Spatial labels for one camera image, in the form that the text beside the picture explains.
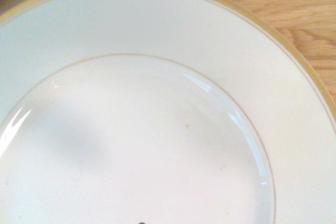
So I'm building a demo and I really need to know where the white plate with gold rim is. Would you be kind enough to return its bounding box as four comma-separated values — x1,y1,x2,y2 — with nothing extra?
0,0,336,224

